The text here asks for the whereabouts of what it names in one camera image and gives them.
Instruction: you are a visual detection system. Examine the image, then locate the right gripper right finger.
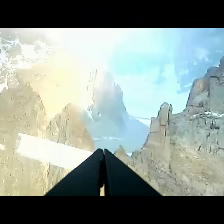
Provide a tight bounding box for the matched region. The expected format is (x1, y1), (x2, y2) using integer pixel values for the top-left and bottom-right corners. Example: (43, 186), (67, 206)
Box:
(103, 148), (163, 197)

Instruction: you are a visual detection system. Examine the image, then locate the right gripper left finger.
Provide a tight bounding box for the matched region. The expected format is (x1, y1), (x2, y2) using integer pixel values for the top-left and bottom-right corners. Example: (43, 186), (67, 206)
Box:
(44, 148), (106, 197)

